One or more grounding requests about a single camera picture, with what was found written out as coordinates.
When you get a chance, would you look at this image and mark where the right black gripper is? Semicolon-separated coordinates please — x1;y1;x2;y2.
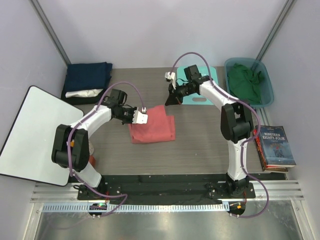
165;81;195;106

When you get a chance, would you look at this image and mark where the pink t shirt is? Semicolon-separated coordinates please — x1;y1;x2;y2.
128;105;176;144

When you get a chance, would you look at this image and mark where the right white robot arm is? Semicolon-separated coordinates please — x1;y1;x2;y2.
164;65;253;198

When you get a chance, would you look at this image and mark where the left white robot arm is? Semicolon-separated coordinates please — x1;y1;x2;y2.
51;89;140;200

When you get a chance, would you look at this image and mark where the black folded t shirt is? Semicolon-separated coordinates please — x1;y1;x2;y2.
60;81;109;105

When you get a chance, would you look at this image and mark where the white mug orange inside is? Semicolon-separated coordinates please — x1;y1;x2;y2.
88;142;95;156

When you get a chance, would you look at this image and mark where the navy folded t shirt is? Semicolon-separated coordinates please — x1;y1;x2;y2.
64;62;113;92

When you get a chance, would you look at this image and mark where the brown cube mug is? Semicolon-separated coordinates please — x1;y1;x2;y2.
89;155;96;168

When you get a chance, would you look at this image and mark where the green t shirt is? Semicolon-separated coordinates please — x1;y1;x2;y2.
227;63;265;105

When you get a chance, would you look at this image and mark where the teal plastic basin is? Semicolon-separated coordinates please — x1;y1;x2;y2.
224;57;274;109

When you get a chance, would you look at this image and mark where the red book underneath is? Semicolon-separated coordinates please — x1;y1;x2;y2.
254;136;289;174

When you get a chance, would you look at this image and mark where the white board black rim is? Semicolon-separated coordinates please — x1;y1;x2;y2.
0;86;84;186

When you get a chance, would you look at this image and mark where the nineteen eighty-four book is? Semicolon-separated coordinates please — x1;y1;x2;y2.
258;125;296;168

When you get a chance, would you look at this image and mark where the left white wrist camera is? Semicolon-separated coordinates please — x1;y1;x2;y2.
132;107;148;125

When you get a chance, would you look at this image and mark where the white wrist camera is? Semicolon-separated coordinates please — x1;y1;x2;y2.
164;71;177;90
132;107;148;125

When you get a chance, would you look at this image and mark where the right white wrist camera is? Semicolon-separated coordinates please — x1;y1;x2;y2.
164;71;177;90

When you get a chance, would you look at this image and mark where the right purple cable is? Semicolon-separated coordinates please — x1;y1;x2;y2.
171;51;270;220

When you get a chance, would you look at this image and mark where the purple cable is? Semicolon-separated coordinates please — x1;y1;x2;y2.
67;81;146;218
171;51;270;220

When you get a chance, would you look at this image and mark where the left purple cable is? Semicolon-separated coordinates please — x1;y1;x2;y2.
67;81;146;218

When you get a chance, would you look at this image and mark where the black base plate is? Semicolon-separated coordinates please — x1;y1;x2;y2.
77;173;256;206

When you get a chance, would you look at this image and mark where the left aluminium corner post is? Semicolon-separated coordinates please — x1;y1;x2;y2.
29;0;71;65

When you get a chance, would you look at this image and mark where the aluminium corner post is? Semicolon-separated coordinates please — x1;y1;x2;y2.
255;0;297;62
29;0;71;65

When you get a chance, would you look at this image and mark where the white slotted cable duct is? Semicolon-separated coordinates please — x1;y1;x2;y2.
42;202;230;214

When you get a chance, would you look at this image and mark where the right aluminium corner post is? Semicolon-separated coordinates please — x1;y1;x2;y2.
255;0;297;62

